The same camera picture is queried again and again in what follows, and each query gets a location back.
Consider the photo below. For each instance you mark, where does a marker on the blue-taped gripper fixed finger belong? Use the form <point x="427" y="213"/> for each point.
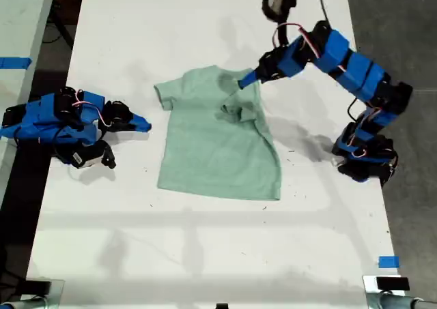
<point x="250" y="77"/>
<point x="140" y="120"/>

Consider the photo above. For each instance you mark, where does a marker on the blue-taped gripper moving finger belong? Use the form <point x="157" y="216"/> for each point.
<point x="141" y="128"/>
<point x="254" y="83"/>

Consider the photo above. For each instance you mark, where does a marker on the pale green T-shirt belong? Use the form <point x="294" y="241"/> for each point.
<point x="222" y="142"/>

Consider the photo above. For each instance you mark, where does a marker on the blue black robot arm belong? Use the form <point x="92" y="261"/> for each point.
<point x="41" y="118"/>
<point x="362" y="73"/>

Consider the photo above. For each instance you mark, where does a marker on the long blue tape strip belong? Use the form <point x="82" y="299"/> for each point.
<point x="13" y="63"/>

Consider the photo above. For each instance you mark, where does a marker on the white side table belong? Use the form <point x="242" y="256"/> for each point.
<point x="17" y="32"/>

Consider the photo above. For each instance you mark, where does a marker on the small black box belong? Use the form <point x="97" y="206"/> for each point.
<point x="37" y="286"/>
<point x="392" y="283"/>

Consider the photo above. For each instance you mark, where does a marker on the tiny black clamp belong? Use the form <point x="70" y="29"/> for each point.
<point x="222" y="306"/>

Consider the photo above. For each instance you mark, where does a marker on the grey metal pipe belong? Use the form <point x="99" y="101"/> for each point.
<point x="396" y="301"/>
<point x="24" y="304"/>

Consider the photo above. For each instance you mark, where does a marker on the short blue tape piece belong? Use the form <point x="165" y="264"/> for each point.
<point x="388" y="262"/>

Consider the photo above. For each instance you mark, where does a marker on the black camera stalk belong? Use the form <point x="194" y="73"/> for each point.
<point x="109" y="156"/>
<point x="281" y="34"/>

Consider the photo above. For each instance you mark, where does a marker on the black camera box with label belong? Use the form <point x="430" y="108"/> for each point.
<point x="87" y="156"/>

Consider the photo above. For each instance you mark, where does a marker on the silver metal bracket plate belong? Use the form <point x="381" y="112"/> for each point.
<point x="57" y="290"/>
<point x="369" y="283"/>

